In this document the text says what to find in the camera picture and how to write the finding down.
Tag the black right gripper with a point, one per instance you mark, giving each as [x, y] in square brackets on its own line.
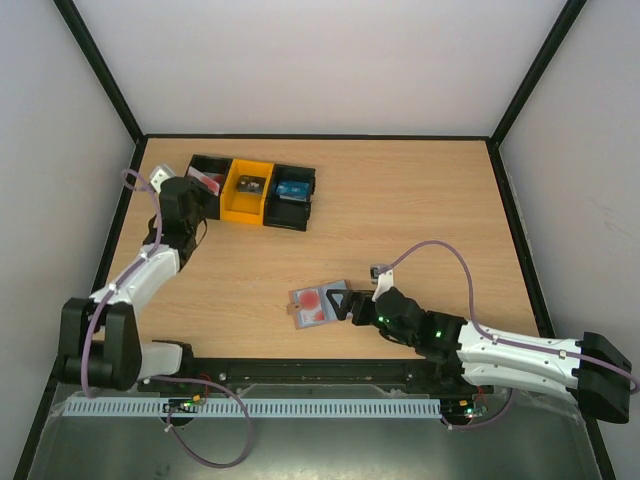
[356, 307]

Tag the yellow bin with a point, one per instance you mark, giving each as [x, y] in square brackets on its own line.
[240, 206]

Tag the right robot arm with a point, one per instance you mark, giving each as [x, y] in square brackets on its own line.
[589, 372]

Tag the blue VIP card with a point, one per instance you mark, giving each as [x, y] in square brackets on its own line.
[297, 191]

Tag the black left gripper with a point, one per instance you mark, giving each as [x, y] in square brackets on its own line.
[201, 192]

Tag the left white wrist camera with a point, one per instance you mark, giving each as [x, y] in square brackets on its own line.
[159, 175]

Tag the black stripe back card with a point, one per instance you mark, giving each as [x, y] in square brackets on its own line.
[250, 184]

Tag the black aluminium frame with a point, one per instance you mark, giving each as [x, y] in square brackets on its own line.
[284, 371]

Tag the white red holder card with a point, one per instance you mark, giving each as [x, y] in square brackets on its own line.
[205, 179]

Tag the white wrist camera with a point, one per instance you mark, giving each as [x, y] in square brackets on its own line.
[382, 276]
[159, 175]

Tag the metal front plate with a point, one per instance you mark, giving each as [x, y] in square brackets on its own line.
[512, 441]

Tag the black bin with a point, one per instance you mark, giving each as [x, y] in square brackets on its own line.
[210, 170]
[285, 213]

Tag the right black bin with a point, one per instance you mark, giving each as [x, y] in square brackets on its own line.
[285, 213]

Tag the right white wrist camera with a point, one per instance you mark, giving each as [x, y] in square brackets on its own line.
[382, 276]

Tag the light blue cable duct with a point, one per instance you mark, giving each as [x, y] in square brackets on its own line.
[117, 407]

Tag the left black bin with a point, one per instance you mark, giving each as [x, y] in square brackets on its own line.
[210, 170]

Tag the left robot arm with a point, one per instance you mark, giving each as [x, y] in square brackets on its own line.
[99, 343]

